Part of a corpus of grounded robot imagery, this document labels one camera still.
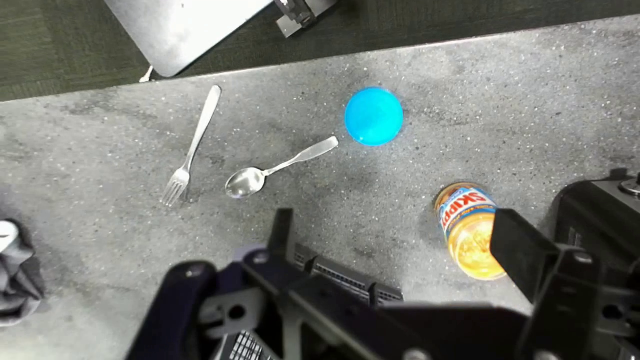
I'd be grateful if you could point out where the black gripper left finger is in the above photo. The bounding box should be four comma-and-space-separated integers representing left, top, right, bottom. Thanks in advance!
242, 206, 406, 308

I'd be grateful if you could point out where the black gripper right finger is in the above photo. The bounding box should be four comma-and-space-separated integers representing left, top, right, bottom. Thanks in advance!
488, 206, 602, 360

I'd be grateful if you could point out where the blue jar lid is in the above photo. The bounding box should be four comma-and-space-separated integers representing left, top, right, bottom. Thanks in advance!
342, 86, 406, 148

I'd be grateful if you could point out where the peanut butter jar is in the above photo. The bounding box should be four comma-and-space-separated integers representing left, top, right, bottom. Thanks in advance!
430, 180, 508, 282

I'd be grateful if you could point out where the metal spoon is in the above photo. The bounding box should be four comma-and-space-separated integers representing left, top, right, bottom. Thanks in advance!
222, 134, 340, 199

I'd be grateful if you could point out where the metal fork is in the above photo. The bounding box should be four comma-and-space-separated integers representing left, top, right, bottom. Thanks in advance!
158, 84, 224, 208

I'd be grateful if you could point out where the grey metal plate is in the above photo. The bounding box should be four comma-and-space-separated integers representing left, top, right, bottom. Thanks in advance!
103, 0, 276, 79

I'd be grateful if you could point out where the grey cloth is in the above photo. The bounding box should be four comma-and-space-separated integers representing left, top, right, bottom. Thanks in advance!
0, 217, 46, 327

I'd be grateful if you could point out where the grey metal bracket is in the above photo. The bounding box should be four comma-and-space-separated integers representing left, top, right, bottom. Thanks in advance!
273, 0, 338, 40

